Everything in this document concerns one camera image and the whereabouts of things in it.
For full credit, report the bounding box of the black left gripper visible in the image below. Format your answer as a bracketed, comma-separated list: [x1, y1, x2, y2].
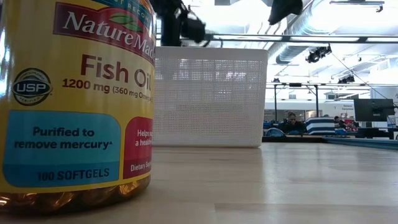
[161, 12, 183, 47]

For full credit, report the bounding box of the white perforated plastic basket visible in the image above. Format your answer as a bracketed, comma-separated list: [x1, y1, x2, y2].
[152, 46, 269, 149]

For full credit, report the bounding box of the fish oil bottle yellow lid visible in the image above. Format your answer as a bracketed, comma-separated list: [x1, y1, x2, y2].
[0, 0, 156, 215]

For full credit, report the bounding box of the grey overhead crossbeam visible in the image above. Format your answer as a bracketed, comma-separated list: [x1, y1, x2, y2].
[155, 32, 398, 44]

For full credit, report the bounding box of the black ceiling track light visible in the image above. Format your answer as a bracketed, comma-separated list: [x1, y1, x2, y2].
[337, 75, 356, 85]
[305, 44, 333, 64]

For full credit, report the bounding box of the blue white striped chair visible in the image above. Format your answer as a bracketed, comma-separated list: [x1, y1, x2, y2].
[305, 116, 336, 136]

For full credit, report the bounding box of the black computer monitor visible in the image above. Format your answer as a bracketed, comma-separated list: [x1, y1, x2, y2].
[353, 98, 395, 123]

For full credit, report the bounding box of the blue grey metal table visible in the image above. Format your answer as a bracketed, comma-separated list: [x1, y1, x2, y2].
[323, 136, 398, 151]

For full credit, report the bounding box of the black distant rig frame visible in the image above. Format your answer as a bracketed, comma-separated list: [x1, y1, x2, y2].
[266, 82, 398, 123]

